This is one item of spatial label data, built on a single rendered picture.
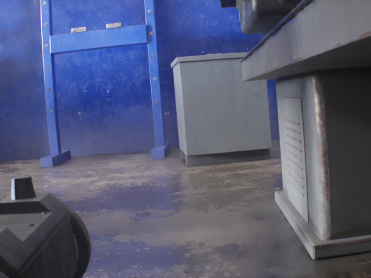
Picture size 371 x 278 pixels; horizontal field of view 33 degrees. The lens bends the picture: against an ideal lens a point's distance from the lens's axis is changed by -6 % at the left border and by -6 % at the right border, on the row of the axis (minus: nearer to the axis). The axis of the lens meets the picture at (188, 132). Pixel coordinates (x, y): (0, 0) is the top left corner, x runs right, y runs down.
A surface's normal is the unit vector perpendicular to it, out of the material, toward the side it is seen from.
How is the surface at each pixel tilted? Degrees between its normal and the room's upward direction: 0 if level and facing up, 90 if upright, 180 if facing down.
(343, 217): 90
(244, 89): 90
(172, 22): 90
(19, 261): 45
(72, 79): 90
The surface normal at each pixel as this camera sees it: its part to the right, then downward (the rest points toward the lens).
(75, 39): -0.03, 0.06
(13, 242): 0.65, -0.76
